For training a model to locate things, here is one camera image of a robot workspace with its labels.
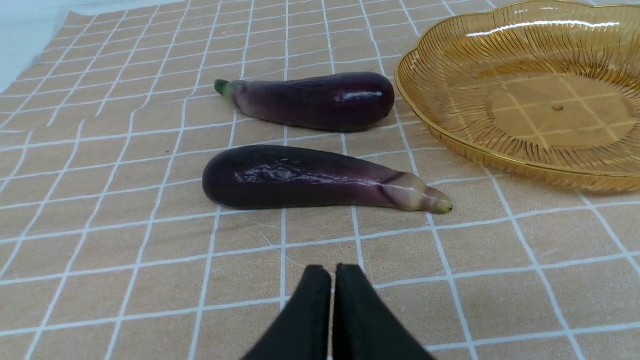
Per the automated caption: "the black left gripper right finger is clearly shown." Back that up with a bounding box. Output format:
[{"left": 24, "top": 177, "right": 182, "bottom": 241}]
[{"left": 332, "top": 263, "right": 434, "bottom": 360}]

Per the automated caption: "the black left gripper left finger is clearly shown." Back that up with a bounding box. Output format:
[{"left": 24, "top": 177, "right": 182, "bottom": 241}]
[{"left": 242, "top": 265, "right": 332, "bottom": 360}]

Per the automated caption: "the purple eggplant pale tip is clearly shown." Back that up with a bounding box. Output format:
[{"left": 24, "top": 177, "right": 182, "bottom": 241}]
[{"left": 202, "top": 145, "right": 453, "bottom": 214}]

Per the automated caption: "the purple eggplant green stem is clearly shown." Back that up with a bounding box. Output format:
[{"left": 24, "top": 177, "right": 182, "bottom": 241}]
[{"left": 214, "top": 71, "right": 396, "bottom": 133}]

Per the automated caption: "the checked beige tablecloth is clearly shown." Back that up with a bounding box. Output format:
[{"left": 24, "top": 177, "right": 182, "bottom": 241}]
[{"left": 1, "top": 0, "right": 639, "bottom": 360}]

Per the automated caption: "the amber glass plate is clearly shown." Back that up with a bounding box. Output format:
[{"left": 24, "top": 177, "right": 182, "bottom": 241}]
[{"left": 395, "top": 0, "right": 640, "bottom": 193}]

